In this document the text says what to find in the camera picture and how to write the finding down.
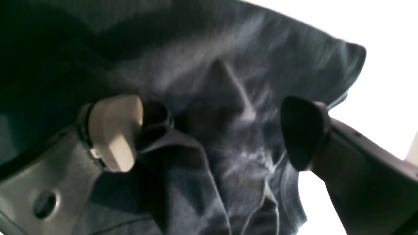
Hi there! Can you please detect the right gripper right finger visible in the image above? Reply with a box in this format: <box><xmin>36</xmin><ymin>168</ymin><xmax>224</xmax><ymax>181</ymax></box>
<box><xmin>281</xmin><ymin>96</ymin><xmax>418</xmax><ymax>235</ymax></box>

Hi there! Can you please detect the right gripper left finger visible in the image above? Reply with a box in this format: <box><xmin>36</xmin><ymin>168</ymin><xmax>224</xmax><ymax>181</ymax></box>
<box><xmin>0</xmin><ymin>95</ymin><xmax>143</xmax><ymax>235</ymax></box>

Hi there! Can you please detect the black T-shirt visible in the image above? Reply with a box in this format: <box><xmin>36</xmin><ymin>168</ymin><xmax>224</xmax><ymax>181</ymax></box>
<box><xmin>1</xmin><ymin>0</ymin><xmax>367</xmax><ymax>235</ymax></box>

